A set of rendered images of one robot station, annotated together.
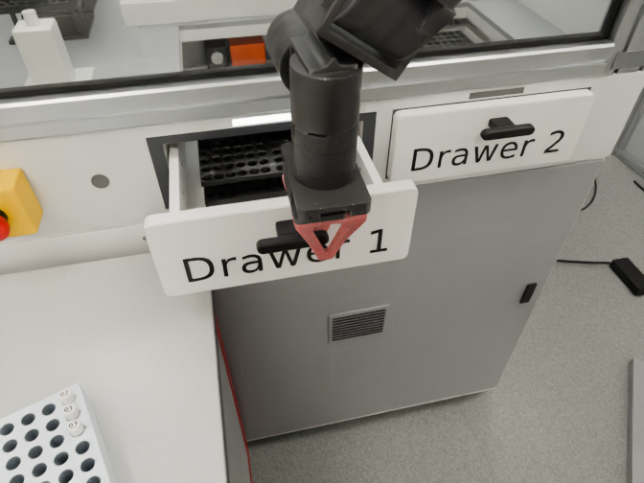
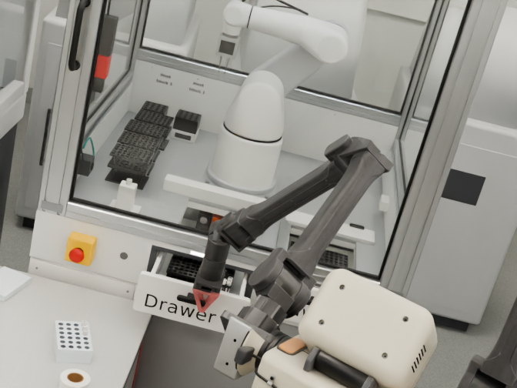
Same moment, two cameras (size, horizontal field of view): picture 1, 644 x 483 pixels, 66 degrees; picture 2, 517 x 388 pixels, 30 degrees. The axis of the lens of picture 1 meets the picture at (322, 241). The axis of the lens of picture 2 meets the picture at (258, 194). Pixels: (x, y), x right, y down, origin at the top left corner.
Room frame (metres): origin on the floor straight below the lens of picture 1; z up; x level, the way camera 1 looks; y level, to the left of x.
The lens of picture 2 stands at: (-1.68, -0.52, 2.15)
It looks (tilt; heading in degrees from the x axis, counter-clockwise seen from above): 23 degrees down; 12
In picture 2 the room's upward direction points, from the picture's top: 14 degrees clockwise
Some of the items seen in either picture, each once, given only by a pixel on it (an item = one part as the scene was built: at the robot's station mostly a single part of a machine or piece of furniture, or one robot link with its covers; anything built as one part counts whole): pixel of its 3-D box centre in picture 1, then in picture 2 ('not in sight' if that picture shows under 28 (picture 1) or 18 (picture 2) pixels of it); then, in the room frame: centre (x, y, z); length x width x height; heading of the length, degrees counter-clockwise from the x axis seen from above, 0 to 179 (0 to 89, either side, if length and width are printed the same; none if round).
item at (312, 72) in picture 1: (323, 86); (218, 246); (0.38, 0.00, 1.07); 0.07 x 0.06 x 0.07; 16
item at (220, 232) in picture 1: (287, 239); (191, 303); (0.40, 0.04, 0.87); 0.29 x 0.02 x 0.11; 103
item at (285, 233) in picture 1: (290, 234); (191, 298); (0.38, 0.03, 0.91); 0.07 x 0.04 x 0.01; 103
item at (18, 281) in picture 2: not in sight; (4, 283); (0.33, 0.53, 0.77); 0.13 x 0.09 x 0.02; 178
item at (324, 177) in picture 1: (324, 153); (211, 269); (0.37, 0.00, 1.01); 0.10 x 0.07 x 0.07; 12
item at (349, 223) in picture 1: (323, 216); (205, 293); (0.37, 0.00, 0.94); 0.07 x 0.07 x 0.09; 12
